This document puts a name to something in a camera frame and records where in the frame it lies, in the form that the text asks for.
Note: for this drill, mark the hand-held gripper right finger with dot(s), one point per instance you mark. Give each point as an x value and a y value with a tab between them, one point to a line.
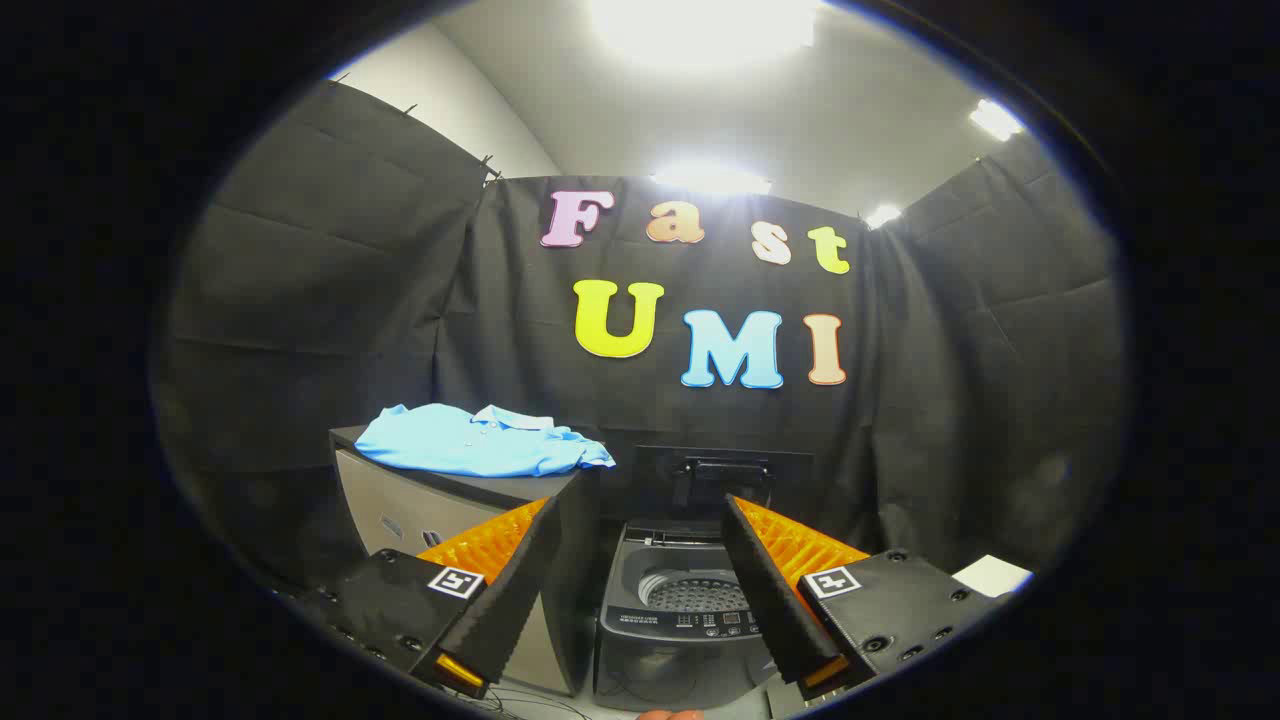
765	590

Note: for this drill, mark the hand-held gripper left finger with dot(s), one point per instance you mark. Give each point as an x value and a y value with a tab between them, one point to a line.
515	590

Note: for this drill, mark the grey washing machine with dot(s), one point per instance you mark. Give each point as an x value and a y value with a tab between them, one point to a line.
680	665

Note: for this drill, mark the light blue polo shirt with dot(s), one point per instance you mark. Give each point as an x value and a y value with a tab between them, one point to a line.
470	445

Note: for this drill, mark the grey cabinet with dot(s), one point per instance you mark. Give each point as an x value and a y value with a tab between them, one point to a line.
400	510

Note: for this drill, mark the white flat board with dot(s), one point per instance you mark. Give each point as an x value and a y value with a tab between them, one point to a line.
992	576

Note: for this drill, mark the black backdrop cloth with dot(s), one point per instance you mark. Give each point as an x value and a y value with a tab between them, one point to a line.
500	300

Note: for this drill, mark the ceiling light panel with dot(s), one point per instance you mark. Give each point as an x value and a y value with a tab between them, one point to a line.
710	180
883	215
995	118

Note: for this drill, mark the large ceiling light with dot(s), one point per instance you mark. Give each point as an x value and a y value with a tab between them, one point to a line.
700	25

